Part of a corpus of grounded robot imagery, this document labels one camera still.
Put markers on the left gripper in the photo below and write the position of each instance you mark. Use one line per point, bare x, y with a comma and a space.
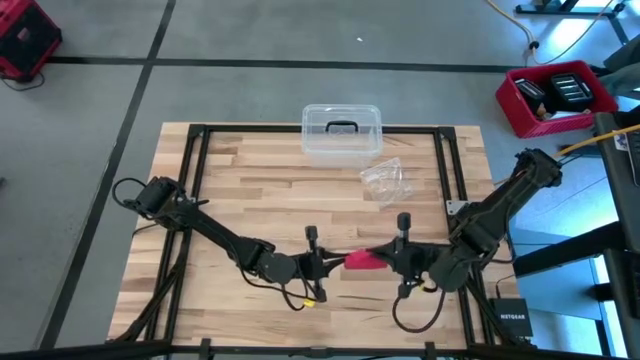
312, 265

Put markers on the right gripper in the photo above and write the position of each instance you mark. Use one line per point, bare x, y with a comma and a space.
412, 260

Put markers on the red mesh elastic bandage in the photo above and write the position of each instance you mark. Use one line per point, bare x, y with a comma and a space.
362, 261

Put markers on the clear plastic wrapper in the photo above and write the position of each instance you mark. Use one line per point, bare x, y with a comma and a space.
385, 182

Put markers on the clear plastic storage box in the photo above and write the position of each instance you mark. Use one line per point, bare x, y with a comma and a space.
342, 150

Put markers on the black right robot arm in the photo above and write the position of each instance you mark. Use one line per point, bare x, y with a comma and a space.
490, 220

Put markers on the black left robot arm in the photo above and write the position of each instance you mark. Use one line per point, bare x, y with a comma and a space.
210, 230

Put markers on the black Netgear router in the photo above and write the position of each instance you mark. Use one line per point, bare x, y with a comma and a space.
510, 320

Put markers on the red plastic crate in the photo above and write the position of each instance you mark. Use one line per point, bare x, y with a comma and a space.
525, 125

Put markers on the tan cardboard piece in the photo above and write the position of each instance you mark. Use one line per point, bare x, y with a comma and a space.
545, 115

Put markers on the small black battery pack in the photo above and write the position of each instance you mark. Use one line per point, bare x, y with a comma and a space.
530, 92

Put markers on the black equipment cart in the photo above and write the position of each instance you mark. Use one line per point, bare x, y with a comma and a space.
612, 200

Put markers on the large black battery pack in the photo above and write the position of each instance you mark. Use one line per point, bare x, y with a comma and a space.
572, 90

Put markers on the person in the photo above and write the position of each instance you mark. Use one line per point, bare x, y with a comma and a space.
625, 75

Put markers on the black floor stand base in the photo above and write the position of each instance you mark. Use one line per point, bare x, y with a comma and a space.
565, 9

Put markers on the red and black case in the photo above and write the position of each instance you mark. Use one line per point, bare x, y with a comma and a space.
25, 40

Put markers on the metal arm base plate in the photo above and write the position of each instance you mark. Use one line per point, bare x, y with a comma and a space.
454, 207

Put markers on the black table frame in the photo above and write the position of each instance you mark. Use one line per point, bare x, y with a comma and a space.
250, 129

